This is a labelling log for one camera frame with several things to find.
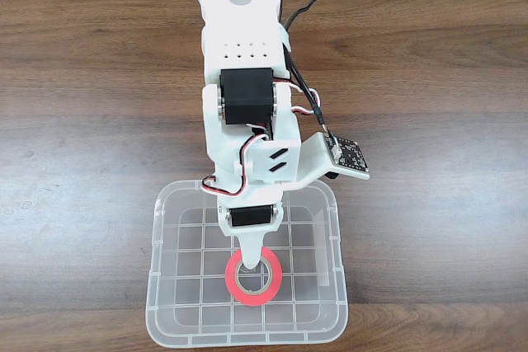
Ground red tape roll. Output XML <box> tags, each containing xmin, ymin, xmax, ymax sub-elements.
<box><xmin>224</xmin><ymin>246</ymin><xmax>285</xmax><ymax>307</ymax></box>

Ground clear plastic box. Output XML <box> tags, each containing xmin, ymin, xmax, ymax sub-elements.
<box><xmin>144</xmin><ymin>177</ymin><xmax>350</xmax><ymax>348</ymax></box>

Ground red white black servo wire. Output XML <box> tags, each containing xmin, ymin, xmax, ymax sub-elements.
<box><xmin>200</xmin><ymin>120</ymin><xmax>270</xmax><ymax>197</ymax></box>

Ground camera board on white bracket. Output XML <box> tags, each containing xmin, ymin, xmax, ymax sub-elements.
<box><xmin>283</xmin><ymin>130</ymin><xmax>371</xmax><ymax>189</ymax></box>

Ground black camera cable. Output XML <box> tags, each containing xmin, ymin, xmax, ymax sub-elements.
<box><xmin>279</xmin><ymin>0</ymin><xmax>344</xmax><ymax>151</ymax></box>

